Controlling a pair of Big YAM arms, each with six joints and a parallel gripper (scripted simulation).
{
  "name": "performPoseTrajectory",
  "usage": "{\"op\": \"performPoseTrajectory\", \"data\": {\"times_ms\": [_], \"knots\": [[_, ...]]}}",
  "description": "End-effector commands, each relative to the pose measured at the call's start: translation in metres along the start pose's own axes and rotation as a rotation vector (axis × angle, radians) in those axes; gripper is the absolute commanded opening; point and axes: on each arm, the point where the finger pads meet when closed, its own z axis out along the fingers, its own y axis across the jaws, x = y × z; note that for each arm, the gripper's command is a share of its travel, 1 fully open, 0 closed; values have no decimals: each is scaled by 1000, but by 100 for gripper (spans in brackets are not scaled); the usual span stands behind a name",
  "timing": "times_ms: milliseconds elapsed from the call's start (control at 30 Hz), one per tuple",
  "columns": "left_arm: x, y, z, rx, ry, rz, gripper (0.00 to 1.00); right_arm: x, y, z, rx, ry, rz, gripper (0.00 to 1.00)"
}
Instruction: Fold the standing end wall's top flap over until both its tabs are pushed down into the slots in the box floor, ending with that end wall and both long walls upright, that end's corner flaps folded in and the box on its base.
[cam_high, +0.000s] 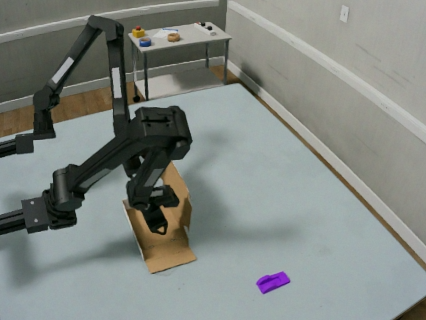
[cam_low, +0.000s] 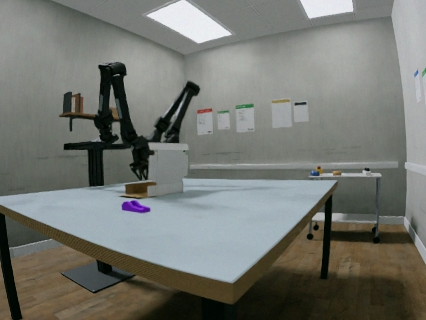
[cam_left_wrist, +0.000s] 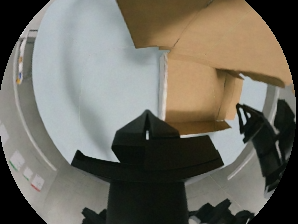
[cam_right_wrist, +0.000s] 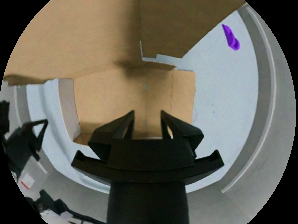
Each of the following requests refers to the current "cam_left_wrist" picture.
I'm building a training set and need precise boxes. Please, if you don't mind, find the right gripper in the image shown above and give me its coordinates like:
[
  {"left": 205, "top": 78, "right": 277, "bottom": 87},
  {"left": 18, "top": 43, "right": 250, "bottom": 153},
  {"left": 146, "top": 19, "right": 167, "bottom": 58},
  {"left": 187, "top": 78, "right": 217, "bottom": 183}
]
[{"left": 235, "top": 103, "right": 269, "bottom": 159}]

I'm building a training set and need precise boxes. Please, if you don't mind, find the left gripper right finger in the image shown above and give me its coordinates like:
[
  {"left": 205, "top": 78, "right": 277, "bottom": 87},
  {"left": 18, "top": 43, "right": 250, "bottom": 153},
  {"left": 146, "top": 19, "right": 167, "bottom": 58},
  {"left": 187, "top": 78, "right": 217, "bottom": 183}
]
[{"left": 148, "top": 109, "right": 181, "bottom": 140}]

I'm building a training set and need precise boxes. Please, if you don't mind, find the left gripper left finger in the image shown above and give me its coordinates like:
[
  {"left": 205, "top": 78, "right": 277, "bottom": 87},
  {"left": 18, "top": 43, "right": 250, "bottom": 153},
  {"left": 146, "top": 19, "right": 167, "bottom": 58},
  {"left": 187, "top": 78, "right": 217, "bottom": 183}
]
[{"left": 113, "top": 109, "right": 148, "bottom": 140}]

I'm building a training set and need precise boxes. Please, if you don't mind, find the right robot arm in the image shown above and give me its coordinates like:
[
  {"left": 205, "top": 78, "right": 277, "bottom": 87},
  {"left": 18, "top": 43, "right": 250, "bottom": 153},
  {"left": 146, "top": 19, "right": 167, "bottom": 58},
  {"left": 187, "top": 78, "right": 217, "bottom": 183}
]
[{"left": 213, "top": 99, "right": 295, "bottom": 224}]

